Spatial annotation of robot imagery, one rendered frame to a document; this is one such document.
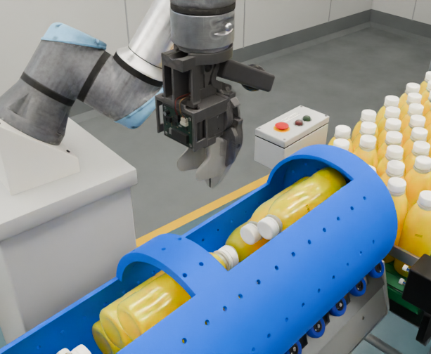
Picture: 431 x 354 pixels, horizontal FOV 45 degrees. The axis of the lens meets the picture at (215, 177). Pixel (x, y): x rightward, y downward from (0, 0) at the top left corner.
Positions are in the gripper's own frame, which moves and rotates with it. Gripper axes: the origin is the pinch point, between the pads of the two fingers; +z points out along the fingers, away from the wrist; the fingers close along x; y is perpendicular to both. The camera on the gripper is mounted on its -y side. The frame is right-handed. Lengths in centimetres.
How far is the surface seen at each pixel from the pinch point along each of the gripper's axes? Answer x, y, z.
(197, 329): 8.7, 12.1, 14.9
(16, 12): -273, -103, 53
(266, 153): -30, -51, 30
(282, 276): 9.9, -4.7, 15.9
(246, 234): -6.4, -15.1, 23.2
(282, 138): -26, -52, 25
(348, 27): -236, -439, 129
